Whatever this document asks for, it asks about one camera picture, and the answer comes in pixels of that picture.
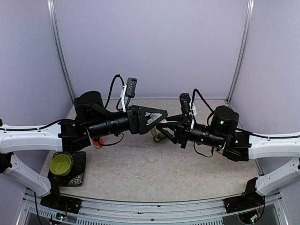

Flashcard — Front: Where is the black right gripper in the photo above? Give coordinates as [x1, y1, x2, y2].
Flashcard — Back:
[156, 114, 226, 150]

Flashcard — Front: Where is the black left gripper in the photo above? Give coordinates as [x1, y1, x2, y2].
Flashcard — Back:
[88, 105, 168, 139]

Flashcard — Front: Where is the green pill organizer box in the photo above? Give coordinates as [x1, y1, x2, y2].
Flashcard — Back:
[150, 127, 167, 143]

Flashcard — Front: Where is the white pill bottle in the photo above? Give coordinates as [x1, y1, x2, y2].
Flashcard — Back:
[148, 113, 167, 124]

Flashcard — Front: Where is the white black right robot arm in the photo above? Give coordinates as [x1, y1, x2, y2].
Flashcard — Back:
[156, 105, 300, 208]

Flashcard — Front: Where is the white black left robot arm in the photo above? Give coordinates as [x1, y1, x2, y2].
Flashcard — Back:
[0, 91, 168, 209]

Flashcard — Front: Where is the red bottle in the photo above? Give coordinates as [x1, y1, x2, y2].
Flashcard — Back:
[91, 137, 104, 149]

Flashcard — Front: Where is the black patterned square plate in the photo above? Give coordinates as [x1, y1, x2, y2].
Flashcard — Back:
[47, 151, 86, 187]

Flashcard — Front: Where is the green bowl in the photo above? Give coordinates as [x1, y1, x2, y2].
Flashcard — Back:
[49, 154, 72, 176]

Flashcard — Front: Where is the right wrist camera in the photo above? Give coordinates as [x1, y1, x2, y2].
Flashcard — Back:
[180, 93, 191, 115]

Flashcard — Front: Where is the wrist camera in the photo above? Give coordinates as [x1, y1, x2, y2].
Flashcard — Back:
[125, 77, 137, 98]
[180, 93, 191, 115]

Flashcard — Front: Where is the right camera black cable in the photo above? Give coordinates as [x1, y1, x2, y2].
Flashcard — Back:
[191, 88, 216, 125]

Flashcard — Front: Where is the camera black cable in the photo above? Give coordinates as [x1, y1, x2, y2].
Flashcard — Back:
[191, 88, 216, 125]
[104, 74, 126, 111]

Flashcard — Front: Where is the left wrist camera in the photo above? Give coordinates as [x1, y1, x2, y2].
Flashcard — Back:
[125, 77, 137, 98]

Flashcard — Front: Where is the left camera black cable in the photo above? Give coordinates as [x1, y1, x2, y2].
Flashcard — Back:
[104, 74, 126, 111]

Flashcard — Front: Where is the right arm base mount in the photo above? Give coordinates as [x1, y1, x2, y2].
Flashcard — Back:
[223, 177, 265, 213]

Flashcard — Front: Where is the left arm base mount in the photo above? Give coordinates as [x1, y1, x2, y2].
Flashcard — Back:
[40, 195, 82, 214]

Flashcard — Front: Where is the right aluminium frame post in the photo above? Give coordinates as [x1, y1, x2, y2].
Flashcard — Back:
[226, 0, 255, 105]

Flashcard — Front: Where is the aluminium frame post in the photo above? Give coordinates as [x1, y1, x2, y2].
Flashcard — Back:
[46, 0, 75, 103]
[226, 0, 255, 105]

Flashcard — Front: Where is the front aluminium rail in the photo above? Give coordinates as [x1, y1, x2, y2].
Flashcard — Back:
[16, 187, 289, 225]

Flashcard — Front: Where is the left aluminium frame post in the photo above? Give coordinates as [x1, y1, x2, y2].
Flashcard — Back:
[46, 0, 75, 103]

